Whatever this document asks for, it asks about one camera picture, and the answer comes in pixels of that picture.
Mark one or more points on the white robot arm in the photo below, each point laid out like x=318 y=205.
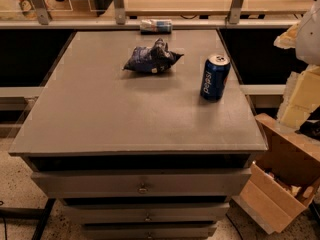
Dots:
x=308 y=36

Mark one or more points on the blue pepsi can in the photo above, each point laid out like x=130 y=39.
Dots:
x=216 y=70

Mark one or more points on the crushed white blue can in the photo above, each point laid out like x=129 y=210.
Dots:
x=155 y=26

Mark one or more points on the grey drawer cabinet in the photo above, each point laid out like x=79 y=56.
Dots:
x=94 y=115

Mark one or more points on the crumpled dark blue chip bag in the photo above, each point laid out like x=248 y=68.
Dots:
x=155 y=59

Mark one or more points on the top grey drawer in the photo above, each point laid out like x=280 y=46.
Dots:
x=145 y=183

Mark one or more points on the grey drawer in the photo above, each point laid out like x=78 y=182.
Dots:
x=149 y=231
x=156 y=212
x=145 y=183

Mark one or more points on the grey metal railing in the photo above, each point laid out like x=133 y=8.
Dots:
x=85 y=14

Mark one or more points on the bottom grey drawer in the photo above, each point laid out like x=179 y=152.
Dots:
x=149 y=231

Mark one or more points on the middle grey drawer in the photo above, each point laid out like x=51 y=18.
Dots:
x=156 y=212

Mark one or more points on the open cardboard box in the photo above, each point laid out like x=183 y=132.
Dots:
x=283 y=180

